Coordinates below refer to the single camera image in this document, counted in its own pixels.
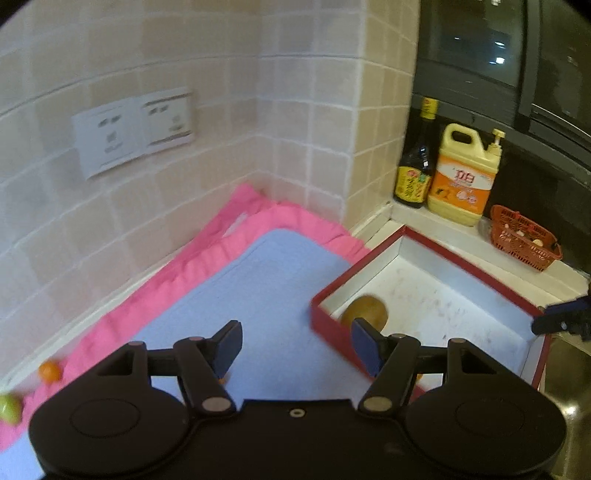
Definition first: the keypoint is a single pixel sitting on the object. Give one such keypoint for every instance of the red box with white inside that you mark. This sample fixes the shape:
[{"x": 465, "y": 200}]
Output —
[{"x": 332, "y": 323}]

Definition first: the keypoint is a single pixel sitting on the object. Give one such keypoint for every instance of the white wall socket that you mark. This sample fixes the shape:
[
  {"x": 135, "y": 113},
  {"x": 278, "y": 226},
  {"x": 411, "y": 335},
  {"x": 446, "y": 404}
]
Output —
[
  {"x": 108, "y": 138},
  {"x": 166, "y": 117}
]

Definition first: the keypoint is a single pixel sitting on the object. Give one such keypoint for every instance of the orange plastic basket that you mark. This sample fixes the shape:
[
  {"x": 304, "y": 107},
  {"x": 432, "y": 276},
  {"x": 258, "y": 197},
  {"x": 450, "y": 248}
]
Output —
[{"x": 521, "y": 251}]

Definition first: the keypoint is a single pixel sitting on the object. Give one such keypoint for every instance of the green round fruit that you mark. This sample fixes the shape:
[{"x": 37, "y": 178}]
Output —
[{"x": 10, "y": 410}]

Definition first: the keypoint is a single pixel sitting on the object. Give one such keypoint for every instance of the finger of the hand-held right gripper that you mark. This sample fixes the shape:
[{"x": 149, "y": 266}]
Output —
[{"x": 554, "y": 321}]

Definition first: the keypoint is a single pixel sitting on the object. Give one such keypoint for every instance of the dark soy sauce bottle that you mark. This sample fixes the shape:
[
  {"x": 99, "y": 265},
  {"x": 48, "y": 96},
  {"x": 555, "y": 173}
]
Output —
[{"x": 415, "y": 180}]

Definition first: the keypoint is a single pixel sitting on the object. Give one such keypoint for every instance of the light blue quilted mat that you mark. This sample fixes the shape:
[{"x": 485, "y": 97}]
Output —
[{"x": 258, "y": 286}]

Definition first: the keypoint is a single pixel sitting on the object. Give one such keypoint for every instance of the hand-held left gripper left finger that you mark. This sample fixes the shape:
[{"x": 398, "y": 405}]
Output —
[{"x": 229, "y": 344}]

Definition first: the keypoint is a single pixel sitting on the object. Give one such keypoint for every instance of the pink cloth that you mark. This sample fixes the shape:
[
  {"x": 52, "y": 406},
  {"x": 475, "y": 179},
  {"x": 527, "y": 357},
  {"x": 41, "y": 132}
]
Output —
[{"x": 258, "y": 217}]

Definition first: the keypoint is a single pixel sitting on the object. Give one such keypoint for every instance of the yellow detergent jug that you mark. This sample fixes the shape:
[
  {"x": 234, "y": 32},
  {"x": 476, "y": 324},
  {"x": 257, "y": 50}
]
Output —
[{"x": 457, "y": 194}]

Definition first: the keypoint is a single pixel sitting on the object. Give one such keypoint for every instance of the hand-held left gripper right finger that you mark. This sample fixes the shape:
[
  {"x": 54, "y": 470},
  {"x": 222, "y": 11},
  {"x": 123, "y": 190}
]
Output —
[{"x": 362, "y": 344}]

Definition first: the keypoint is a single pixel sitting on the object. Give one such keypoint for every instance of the small orange kumquat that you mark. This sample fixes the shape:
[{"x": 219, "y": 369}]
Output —
[{"x": 50, "y": 372}]

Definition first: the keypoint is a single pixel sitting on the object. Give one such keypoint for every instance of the dark window frame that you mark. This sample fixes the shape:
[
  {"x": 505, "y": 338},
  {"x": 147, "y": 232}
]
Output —
[{"x": 526, "y": 69}]

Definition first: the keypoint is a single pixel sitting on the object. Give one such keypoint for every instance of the golden brown round fruit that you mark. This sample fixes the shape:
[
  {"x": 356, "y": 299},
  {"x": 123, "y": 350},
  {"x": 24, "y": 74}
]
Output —
[{"x": 369, "y": 311}]

